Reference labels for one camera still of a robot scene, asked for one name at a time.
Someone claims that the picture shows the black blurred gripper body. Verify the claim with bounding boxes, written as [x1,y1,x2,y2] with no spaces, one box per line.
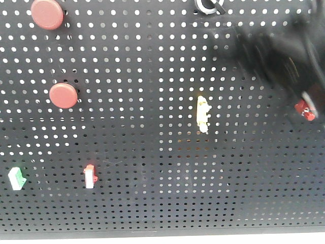
[237,14,324,107]

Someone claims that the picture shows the lower red mushroom button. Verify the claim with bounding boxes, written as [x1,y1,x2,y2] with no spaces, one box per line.
[49,83,78,109]

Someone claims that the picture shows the red mushroom button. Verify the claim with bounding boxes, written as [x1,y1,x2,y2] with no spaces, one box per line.
[49,83,78,109]
[30,0,63,30]

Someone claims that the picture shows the upper red mushroom button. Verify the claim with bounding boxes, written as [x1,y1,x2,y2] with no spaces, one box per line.
[30,0,63,30]

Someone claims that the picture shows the black white rotary knob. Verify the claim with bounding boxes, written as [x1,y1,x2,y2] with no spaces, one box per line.
[194,0,226,15]

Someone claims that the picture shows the black perforated pegboard panel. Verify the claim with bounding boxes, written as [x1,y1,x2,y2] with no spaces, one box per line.
[1,1,324,239]

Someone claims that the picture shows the red toggle switch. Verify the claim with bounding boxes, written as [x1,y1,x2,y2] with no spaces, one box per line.
[295,99,316,121]

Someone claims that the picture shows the yellow toggle switch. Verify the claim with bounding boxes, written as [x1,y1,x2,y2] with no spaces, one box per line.
[196,96,212,133]

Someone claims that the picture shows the white red rocker switch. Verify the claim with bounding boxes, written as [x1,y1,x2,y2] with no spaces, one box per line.
[83,164,98,189]

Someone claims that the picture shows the white green rocker switch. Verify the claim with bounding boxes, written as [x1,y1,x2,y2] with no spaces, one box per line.
[8,167,27,191]

